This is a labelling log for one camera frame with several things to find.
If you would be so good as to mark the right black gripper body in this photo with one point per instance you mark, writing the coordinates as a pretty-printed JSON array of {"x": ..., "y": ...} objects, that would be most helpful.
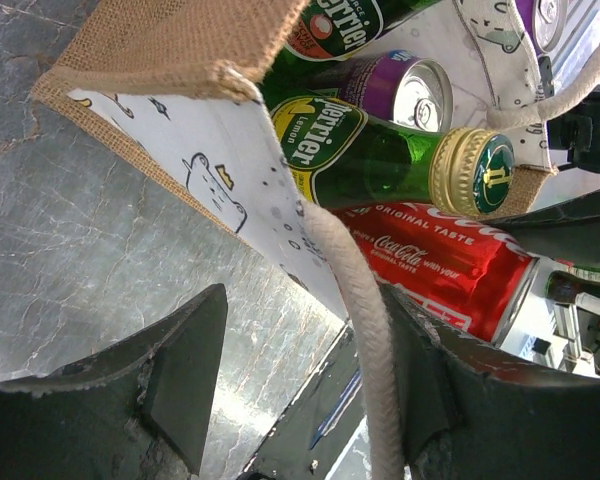
[{"x": 578, "y": 133}]

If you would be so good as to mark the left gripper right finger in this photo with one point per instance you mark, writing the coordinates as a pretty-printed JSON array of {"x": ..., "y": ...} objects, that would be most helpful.
[{"x": 471, "y": 411}]

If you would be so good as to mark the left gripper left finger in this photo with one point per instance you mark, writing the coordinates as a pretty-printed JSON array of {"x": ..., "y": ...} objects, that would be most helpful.
[{"x": 139, "y": 409}]

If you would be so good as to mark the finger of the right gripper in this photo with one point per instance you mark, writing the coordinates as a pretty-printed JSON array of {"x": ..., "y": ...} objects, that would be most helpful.
[{"x": 568, "y": 231}]

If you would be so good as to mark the red soda can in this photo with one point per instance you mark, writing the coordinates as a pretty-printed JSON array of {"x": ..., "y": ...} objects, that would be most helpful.
[{"x": 468, "y": 274}]

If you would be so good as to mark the purple Fanta can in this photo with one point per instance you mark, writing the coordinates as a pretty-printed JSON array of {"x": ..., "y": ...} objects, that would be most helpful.
[
  {"x": 395, "y": 86},
  {"x": 544, "y": 21}
]

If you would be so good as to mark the green bottle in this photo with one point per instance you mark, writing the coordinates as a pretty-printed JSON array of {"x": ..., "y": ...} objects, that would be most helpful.
[
  {"x": 342, "y": 157},
  {"x": 332, "y": 31}
]

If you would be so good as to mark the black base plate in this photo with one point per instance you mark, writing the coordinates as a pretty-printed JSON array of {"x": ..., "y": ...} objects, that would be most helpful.
[{"x": 312, "y": 432}]

